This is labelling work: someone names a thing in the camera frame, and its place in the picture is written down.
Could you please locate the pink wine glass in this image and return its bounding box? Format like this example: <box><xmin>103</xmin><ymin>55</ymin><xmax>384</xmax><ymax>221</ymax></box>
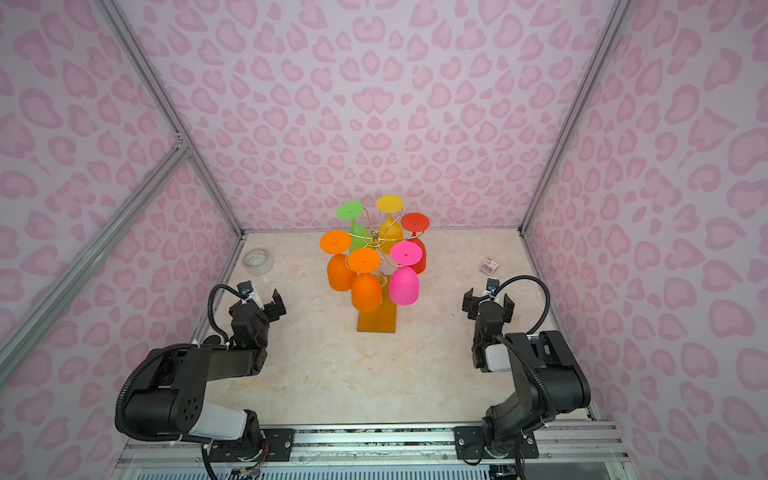
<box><xmin>389</xmin><ymin>240</ymin><xmax>423</xmax><ymax>306</ymax></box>

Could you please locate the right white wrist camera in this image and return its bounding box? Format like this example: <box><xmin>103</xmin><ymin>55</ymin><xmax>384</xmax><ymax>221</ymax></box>
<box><xmin>485</xmin><ymin>277</ymin><xmax>501</xmax><ymax>298</ymax></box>

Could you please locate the clear tape roll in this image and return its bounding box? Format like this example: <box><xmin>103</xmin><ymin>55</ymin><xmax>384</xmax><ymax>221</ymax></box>
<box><xmin>242</xmin><ymin>248</ymin><xmax>274</xmax><ymax>276</ymax></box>

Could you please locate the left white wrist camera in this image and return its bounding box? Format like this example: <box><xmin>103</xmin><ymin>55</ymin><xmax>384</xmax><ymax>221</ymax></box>
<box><xmin>253</xmin><ymin>290</ymin><xmax>264</xmax><ymax>310</ymax></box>

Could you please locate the gold wire glass rack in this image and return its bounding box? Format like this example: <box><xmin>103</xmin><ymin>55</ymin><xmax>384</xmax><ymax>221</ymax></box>
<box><xmin>357</xmin><ymin>207</ymin><xmax>408</xmax><ymax>333</ymax></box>

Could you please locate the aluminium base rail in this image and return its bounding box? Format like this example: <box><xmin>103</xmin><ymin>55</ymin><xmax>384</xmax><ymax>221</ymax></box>
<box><xmin>113</xmin><ymin>419</ymin><xmax>637</xmax><ymax>480</ymax></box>

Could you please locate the orange wine glass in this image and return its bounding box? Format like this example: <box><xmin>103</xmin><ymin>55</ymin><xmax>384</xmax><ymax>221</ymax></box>
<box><xmin>347</xmin><ymin>248</ymin><xmax>382</xmax><ymax>313</ymax></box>
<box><xmin>320</xmin><ymin>230</ymin><xmax>357</xmax><ymax>292</ymax></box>

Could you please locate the yellow wine glass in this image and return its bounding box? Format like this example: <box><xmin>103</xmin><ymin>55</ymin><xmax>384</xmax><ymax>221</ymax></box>
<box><xmin>376</xmin><ymin>195</ymin><xmax>404</xmax><ymax>255</ymax></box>

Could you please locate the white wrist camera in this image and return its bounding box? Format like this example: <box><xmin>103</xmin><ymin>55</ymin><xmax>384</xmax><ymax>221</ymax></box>
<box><xmin>485</xmin><ymin>277</ymin><xmax>501</xmax><ymax>298</ymax></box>
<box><xmin>253</xmin><ymin>290</ymin><xmax>264</xmax><ymax>310</ymax></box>

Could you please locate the red wine glass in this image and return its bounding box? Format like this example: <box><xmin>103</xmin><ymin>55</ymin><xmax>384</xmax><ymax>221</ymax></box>
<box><xmin>401</xmin><ymin>212</ymin><xmax>430</xmax><ymax>274</ymax></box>

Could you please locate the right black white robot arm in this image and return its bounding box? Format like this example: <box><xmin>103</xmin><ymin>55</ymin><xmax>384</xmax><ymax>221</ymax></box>
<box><xmin>454</xmin><ymin>291</ymin><xmax>591</xmax><ymax>466</ymax></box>

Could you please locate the small pink card box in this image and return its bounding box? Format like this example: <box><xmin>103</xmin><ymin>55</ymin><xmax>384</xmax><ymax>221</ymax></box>
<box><xmin>479</xmin><ymin>257</ymin><xmax>500</xmax><ymax>276</ymax></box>

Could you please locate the orange wine glass back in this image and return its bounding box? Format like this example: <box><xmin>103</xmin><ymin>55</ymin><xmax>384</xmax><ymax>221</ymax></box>
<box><xmin>320</xmin><ymin>230</ymin><xmax>357</xmax><ymax>292</ymax></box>

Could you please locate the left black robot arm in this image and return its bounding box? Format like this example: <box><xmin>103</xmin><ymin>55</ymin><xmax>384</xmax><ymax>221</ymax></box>
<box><xmin>114</xmin><ymin>281</ymin><xmax>287</xmax><ymax>462</ymax></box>

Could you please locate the right black corrugated cable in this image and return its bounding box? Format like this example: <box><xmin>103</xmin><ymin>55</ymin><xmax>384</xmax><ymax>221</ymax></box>
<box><xmin>494</xmin><ymin>274</ymin><xmax>559</xmax><ymax>415</ymax></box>

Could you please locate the orange wine glass front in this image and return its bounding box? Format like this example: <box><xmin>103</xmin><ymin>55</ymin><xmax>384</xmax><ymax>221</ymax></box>
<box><xmin>347</xmin><ymin>248</ymin><xmax>382</xmax><ymax>313</ymax></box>

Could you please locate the green wine glass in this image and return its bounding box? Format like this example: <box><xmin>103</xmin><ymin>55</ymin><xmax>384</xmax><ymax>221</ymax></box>
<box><xmin>336</xmin><ymin>201</ymin><xmax>371</xmax><ymax>253</ymax></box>

